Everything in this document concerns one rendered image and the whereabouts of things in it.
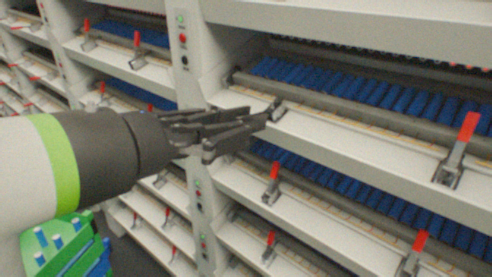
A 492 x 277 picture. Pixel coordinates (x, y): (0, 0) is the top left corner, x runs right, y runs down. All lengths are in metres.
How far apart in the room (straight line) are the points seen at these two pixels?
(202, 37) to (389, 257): 0.50
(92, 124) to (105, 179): 0.05
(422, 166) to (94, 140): 0.40
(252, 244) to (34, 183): 0.62
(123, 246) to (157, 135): 1.32
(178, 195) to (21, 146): 0.73
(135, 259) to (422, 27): 1.42
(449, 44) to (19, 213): 0.42
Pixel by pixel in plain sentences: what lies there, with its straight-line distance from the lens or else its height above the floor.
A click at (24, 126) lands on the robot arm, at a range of 0.29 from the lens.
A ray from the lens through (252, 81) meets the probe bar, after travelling 0.60.
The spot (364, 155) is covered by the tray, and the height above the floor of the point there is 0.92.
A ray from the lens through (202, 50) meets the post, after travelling 0.59.
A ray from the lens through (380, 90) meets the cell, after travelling 0.55.
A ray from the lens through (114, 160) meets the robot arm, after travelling 0.29.
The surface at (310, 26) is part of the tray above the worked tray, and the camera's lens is 0.45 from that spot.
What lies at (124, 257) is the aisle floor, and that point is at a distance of 1.58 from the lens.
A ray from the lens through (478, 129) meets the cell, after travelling 0.51.
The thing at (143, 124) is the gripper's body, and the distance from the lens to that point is 0.32.
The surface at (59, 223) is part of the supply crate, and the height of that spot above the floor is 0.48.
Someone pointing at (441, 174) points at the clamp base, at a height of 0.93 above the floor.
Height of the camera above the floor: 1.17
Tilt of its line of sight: 30 degrees down
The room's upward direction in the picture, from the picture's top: straight up
